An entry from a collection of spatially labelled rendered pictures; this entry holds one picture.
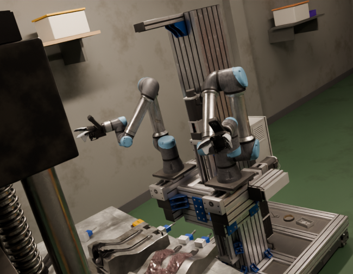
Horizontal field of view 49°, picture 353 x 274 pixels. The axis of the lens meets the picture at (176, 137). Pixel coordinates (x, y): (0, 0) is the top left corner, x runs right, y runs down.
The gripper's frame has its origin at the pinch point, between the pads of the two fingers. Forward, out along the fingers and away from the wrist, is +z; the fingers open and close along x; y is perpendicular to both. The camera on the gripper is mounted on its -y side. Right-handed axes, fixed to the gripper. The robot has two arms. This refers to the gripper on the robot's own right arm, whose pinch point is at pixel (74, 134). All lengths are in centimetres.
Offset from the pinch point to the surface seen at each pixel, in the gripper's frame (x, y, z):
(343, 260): -62, 139, -160
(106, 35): 198, -31, -68
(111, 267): -85, 45, 3
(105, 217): -5, 66, -2
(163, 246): -76, 53, -26
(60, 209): -187, -52, 7
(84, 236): -30, 58, 14
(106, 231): -27, 63, 0
